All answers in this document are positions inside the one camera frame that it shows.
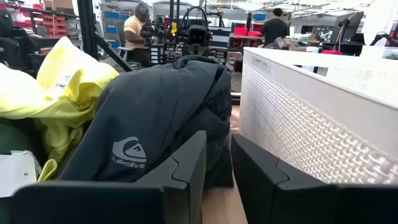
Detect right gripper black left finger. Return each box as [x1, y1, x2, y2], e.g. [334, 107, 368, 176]
[0, 130, 208, 224]

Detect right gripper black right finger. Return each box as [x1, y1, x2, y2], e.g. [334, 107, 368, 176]
[231, 133, 398, 224]

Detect dark grey Quiksilver hoodie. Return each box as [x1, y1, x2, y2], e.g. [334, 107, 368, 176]
[58, 55, 234, 189]

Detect dark green garment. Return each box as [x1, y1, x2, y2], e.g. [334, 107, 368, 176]
[0, 118, 43, 198]

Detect yellow garment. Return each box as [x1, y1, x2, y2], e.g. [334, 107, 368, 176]
[0, 36, 121, 183]

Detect red storage bins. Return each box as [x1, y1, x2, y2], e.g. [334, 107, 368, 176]
[233, 26, 264, 38]

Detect person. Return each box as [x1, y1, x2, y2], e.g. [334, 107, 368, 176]
[259, 7, 290, 48]
[123, 2, 154, 68]

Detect white perforated plastic basket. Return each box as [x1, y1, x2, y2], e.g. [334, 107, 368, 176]
[238, 46, 398, 186]

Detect shelf with red bins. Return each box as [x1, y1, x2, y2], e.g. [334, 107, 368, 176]
[12, 2, 68, 40]

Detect black computer monitor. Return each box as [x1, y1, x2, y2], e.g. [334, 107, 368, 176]
[329, 11, 365, 45]

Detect black metal rig frame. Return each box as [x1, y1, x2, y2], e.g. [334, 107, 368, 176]
[76, 0, 135, 73]

